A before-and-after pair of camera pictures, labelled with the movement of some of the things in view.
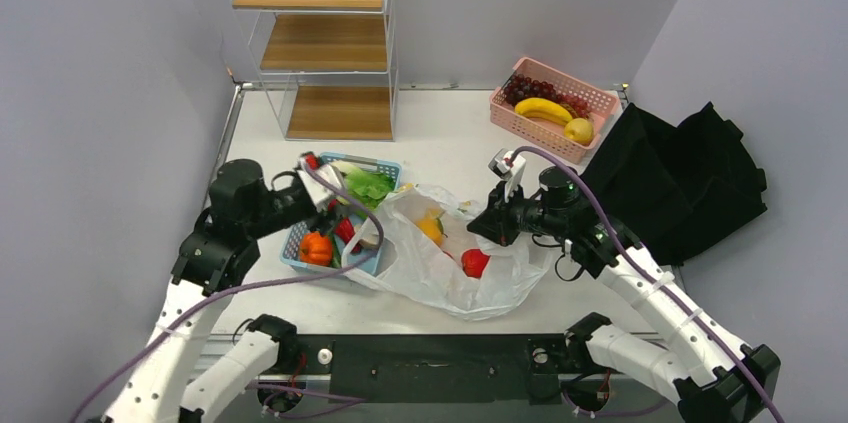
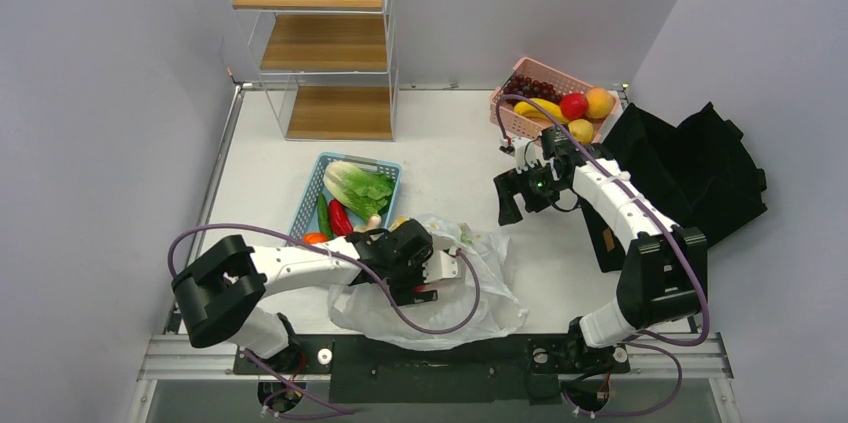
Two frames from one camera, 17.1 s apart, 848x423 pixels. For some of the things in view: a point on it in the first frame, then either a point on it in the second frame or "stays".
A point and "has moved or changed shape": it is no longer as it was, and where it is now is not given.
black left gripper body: (286, 208) to (408, 273)
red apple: (474, 262) to (574, 105)
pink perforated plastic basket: (548, 134) stays
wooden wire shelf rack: (326, 49) stays
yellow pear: (580, 130) stays
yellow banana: (543, 110) stays
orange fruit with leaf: (432, 226) to (598, 102)
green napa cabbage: (364, 188) stays
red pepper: (341, 226) stays
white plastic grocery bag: (417, 243) has moved or changed shape
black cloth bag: (675, 189) stays
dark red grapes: (521, 87) stays
